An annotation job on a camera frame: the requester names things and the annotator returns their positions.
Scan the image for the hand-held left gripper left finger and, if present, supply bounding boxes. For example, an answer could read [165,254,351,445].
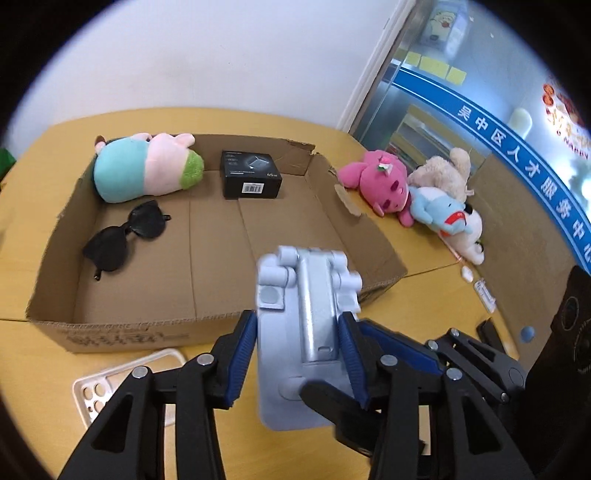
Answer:
[67,310,257,480]

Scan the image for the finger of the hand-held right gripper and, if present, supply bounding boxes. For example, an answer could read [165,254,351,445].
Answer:
[359,320,527,407]
[299,381,380,459]

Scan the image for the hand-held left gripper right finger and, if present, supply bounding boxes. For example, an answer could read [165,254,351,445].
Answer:
[339,312,539,480]

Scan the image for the grey folding phone stand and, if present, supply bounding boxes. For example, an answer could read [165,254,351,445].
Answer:
[255,246,363,432]

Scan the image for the large cardboard box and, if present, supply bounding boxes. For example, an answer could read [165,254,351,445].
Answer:
[25,134,409,354]

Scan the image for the small black flat item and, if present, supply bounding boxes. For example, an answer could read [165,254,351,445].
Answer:
[475,319,506,352]

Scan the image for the white plush toy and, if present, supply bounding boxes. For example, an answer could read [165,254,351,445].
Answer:
[443,203,486,266]

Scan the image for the light blue plush toy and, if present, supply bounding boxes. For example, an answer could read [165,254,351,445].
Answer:
[409,187,472,236]

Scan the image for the clear phone case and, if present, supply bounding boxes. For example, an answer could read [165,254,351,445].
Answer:
[72,347,188,430]

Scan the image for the beige plush toy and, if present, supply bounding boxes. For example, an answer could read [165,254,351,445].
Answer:
[409,148,476,204]

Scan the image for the black sunglasses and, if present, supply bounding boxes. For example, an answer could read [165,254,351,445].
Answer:
[82,200,172,282]

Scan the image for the small black product box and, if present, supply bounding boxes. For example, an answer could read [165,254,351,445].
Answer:
[220,150,283,200]

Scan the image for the teal and pink plush toy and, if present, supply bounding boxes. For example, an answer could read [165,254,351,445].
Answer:
[92,132,205,204]

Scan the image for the glass partition with blue band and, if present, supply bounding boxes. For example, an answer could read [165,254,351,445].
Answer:
[355,0,591,278]

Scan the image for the red festive window sticker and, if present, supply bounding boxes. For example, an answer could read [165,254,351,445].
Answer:
[542,83,591,158]

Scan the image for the cartoon window poster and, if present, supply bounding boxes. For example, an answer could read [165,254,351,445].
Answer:
[422,0,468,51]

